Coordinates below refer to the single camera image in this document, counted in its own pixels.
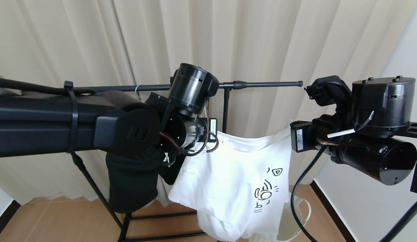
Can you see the black clothes rack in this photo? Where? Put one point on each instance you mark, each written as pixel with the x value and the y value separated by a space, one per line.
pixel 262 84

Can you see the beige curtain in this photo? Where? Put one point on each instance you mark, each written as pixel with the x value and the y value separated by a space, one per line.
pixel 262 40

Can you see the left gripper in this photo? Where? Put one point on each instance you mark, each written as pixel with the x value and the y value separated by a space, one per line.
pixel 198 131

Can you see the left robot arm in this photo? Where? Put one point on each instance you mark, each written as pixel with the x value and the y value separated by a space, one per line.
pixel 43 124

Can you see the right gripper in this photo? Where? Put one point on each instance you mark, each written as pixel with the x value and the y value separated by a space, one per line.
pixel 312 134

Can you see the white printed garment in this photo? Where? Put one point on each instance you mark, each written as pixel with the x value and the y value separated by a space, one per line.
pixel 228 174

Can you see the white laundry basket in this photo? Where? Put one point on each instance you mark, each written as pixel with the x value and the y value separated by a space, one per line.
pixel 302 215

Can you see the black shorts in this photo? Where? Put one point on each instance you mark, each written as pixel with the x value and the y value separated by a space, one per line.
pixel 131 181

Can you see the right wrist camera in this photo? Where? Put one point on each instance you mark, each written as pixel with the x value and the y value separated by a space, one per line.
pixel 326 92

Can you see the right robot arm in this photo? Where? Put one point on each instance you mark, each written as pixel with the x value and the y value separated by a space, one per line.
pixel 383 111

